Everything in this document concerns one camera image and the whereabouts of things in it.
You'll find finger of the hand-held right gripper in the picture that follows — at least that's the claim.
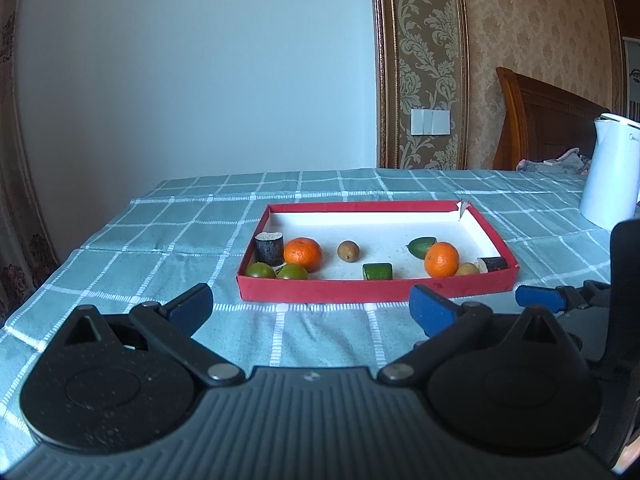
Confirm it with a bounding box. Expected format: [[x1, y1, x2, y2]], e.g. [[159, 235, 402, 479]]
[[516, 282, 612, 313]]

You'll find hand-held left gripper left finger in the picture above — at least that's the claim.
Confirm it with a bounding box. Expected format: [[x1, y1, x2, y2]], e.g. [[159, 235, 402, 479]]
[[50, 282, 246, 387]]

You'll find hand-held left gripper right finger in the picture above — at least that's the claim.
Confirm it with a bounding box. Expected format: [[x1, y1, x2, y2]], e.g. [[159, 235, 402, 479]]
[[377, 284, 576, 387]]

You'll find mandarin orange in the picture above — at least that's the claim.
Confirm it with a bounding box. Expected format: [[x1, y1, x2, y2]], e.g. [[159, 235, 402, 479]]
[[424, 241, 460, 279], [283, 237, 322, 273]]

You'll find green cucumber end piece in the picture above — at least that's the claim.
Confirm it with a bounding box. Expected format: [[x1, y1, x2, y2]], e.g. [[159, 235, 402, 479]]
[[406, 237, 437, 260]]

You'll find red cardboard box tray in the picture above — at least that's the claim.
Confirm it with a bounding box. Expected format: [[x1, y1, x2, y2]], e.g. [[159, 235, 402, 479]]
[[236, 200, 518, 305]]

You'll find teal checked tablecloth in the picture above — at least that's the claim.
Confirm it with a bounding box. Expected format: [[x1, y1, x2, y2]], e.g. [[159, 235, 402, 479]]
[[0, 167, 640, 461]]

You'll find white electric kettle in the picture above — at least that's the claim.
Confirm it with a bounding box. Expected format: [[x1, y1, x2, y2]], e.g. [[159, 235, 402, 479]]
[[579, 114, 640, 232]]

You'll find brown wooden headboard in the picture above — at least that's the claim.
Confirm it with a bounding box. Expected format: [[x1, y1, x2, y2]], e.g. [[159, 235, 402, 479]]
[[492, 66, 611, 171]]

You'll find white wall light switch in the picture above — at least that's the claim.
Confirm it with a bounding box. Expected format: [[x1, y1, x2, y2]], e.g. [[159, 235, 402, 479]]
[[411, 108, 450, 136]]

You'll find dark framed wall picture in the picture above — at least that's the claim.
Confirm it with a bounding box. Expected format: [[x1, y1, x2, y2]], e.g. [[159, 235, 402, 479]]
[[624, 37, 640, 121]]

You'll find gold ornate wall frame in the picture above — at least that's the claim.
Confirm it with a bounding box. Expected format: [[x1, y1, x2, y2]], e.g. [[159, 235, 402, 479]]
[[369, 0, 471, 170]]

